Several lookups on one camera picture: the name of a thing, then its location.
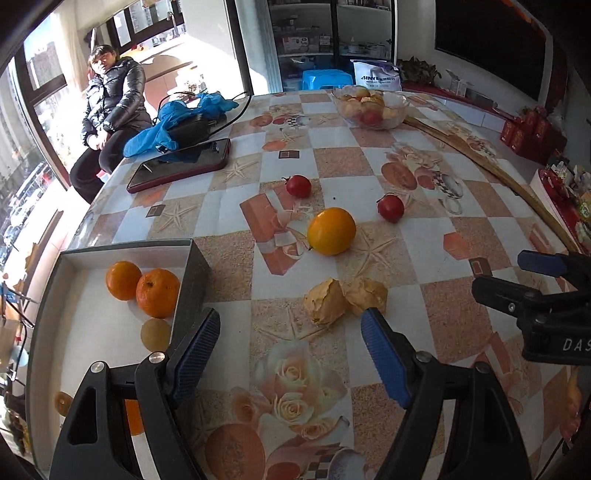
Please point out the brown kiwi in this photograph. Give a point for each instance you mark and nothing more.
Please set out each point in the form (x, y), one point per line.
(156, 333)

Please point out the green potted plant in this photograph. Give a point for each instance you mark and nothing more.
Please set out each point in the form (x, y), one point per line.
(418, 71)

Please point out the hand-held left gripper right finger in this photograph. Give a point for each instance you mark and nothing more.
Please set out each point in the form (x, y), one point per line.
(383, 355)

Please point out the dark tablet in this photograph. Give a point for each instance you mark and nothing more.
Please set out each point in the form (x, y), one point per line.
(180, 165)

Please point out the large yellow-orange citrus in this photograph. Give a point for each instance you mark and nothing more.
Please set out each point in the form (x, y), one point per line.
(331, 230)

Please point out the small round fruit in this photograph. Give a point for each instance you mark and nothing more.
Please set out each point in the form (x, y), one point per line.
(62, 402)

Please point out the white shallow tray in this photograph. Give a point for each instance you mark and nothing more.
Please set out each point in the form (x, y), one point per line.
(92, 323)

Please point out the dimpled orange mandarin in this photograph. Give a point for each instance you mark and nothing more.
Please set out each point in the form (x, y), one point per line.
(157, 293)

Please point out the glass-door shelf cabinet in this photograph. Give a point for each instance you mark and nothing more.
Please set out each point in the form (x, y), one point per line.
(332, 37)

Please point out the blue plastic stool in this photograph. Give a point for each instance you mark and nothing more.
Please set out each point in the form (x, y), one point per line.
(323, 79)

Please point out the checkered printed tablecloth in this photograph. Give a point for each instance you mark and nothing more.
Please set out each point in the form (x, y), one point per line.
(323, 157)

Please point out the long wooden strip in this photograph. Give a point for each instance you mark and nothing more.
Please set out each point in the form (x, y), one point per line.
(485, 159)

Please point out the small white boxes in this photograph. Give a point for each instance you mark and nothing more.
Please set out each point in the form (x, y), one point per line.
(457, 85)

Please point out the pile of mixed fruits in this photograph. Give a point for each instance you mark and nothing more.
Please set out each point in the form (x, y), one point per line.
(367, 106)

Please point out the smooth orange citrus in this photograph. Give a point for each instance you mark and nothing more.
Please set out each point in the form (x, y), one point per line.
(123, 280)

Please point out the person's right hand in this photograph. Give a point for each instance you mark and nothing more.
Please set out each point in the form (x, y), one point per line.
(572, 406)

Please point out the stack of red gift boxes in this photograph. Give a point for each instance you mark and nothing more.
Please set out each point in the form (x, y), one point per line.
(526, 131)

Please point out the cluttered red tray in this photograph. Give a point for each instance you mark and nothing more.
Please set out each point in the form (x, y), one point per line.
(565, 194)

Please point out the small red fruit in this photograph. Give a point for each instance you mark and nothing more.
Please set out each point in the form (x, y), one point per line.
(298, 186)
(391, 207)

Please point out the glass bowl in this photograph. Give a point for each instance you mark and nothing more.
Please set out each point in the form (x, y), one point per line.
(392, 121)

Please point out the black power adapter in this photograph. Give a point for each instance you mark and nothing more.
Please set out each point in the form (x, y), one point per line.
(187, 131)

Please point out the blue plastic bag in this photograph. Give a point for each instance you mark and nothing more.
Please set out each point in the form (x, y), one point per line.
(173, 115)

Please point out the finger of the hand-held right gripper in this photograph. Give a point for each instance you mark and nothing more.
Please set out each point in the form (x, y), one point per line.
(540, 262)
(503, 293)

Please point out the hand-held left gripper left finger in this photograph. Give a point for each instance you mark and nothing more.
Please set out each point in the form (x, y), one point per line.
(196, 350)

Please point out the dark wall panel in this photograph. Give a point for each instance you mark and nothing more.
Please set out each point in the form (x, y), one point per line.
(489, 41)

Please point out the dried yellow peel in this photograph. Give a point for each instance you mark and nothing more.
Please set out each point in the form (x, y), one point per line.
(369, 295)
(325, 302)

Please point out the white printed sack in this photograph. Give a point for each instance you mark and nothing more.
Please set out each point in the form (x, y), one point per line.
(376, 74)

